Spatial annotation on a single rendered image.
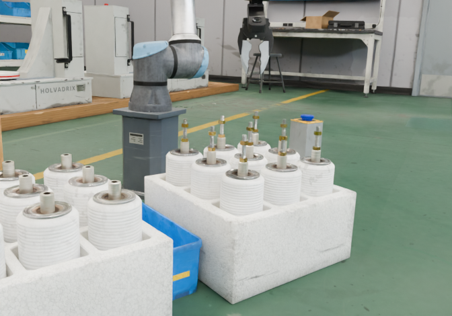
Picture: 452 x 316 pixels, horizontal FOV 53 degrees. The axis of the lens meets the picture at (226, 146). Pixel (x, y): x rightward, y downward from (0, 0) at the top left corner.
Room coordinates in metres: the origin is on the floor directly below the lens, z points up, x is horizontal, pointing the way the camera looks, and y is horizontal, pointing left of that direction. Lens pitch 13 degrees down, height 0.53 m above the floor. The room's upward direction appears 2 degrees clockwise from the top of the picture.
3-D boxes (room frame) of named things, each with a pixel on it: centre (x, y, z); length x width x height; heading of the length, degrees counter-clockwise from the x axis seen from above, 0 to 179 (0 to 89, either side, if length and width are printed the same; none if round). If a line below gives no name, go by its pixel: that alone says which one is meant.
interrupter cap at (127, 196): (0.77, 0.20, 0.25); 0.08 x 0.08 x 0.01
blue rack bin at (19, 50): (6.14, 2.85, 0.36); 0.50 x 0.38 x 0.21; 63
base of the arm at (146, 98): (1.57, 0.27, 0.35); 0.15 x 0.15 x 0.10
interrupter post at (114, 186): (0.77, 0.20, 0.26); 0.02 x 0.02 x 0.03
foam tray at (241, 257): (1.12, -0.06, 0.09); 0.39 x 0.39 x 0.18; 38
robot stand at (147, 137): (1.57, 0.27, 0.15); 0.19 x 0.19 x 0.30; 65
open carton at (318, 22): (5.90, -1.11, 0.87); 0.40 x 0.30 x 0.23; 51
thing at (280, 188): (1.02, -0.13, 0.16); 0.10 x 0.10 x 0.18
